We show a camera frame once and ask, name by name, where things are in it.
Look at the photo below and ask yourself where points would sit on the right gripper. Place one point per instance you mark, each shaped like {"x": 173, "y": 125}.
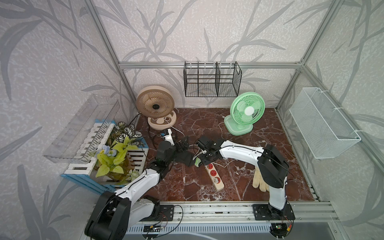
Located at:
{"x": 202, "y": 161}

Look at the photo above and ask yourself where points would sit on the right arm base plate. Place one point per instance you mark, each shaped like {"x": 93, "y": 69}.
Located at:
{"x": 265, "y": 212}

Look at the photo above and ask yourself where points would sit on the green desk fan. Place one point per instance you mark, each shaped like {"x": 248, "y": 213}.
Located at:
{"x": 246, "y": 109}

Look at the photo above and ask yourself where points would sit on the clear plastic tray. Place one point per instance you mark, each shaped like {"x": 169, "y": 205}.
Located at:
{"x": 79, "y": 140}

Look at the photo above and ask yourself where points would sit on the beige desk fan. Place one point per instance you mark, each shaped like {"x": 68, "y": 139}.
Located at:
{"x": 157, "y": 104}

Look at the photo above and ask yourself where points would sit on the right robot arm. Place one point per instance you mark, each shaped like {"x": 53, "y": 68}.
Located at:
{"x": 272, "y": 165}

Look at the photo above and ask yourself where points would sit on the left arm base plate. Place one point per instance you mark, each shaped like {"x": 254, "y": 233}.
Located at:
{"x": 161, "y": 213}

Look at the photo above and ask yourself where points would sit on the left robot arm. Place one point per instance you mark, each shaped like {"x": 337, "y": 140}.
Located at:
{"x": 115, "y": 212}

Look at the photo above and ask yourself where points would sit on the cream leather glove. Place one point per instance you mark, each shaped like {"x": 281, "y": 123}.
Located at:
{"x": 258, "y": 181}

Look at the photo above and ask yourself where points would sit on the beige red power strip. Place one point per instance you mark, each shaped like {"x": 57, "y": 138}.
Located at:
{"x": 214, "y": 176}

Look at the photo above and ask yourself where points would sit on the black work glove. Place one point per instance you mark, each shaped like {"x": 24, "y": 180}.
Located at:
{"x": 187, "y": 158}

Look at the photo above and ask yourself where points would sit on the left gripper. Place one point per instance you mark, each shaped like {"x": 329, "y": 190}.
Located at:
{"x": 185, "y": 146}

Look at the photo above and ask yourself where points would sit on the artificial green plant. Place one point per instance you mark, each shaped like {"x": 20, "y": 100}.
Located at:
{"x": 114, "y": 159}

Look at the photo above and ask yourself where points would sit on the blue white wooden crate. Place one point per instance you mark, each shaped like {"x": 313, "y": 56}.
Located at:
{"x": 84, "y": 175}

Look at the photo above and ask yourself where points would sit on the black wire basket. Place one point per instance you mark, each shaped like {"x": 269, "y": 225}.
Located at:
{"x": 212, "y": 80}

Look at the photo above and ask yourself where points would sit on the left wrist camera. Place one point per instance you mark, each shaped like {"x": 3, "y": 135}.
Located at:
{"x": 167, "y": 136}

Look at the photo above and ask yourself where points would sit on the white mesh basket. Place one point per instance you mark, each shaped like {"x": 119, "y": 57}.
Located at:
{"x": 327, "y": 132}

